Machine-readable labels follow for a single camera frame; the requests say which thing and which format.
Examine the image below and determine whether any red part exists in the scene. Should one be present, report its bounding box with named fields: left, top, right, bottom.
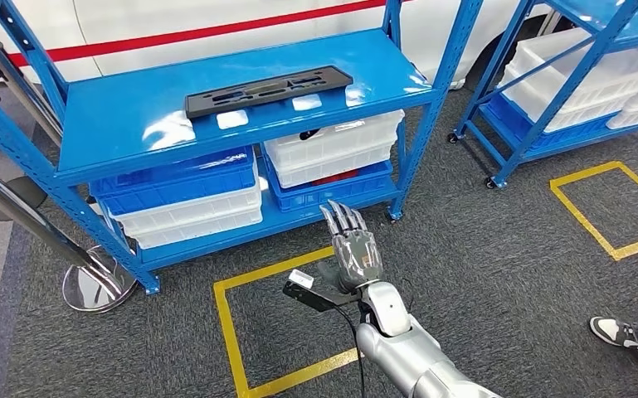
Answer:
left=313, top=170, right=361, bottom=187

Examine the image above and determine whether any blue plastic bin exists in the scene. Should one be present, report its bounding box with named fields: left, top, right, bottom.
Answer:
left=263, top=159, right=397, bottom=214
left=485, top=93, right=622, bottom=149
left=88, top=145, right=257, bottom=216

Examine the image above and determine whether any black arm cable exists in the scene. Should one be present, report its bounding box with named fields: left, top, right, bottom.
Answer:
left=332, top=304, right=367, bottom=398

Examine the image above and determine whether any blue metal shelf rack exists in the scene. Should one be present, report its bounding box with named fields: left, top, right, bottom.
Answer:
left=0, top=0, right=485, bottom=297
left=447, top=0, right=638, bottom=191

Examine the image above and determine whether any white vehicle with red stripe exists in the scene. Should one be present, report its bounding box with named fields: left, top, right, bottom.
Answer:
left=0, top=0, right=564, bottom=92

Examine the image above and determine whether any yellow floor tape square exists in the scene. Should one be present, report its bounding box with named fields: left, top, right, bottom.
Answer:
left=212, top=245, right=363, bottom=398
left=549, top=160, right=638, bottom=262

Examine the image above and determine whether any black plastic panel part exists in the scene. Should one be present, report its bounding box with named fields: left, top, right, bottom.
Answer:
left=184, top=65, right=354, bottom=121

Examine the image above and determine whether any person's foot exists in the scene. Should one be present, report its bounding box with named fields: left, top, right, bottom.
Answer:
left=589, top=315, right=638, bottom=364

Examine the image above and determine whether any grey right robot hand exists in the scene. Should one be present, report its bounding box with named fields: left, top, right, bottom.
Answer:
left=318, top=200, right=384, bottom=295

